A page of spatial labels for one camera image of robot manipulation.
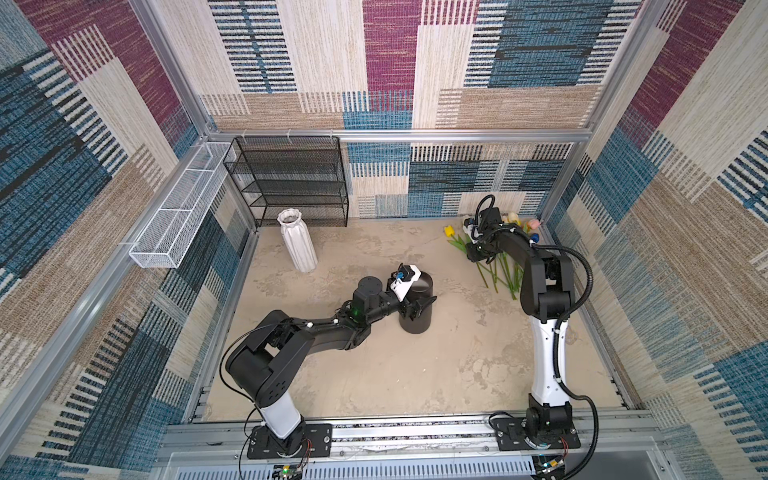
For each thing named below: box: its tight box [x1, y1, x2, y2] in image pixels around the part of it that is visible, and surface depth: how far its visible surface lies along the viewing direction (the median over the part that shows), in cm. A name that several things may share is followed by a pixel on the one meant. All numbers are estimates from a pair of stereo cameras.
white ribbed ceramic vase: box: [277, 208, 318, 274], surface depth 94 cm
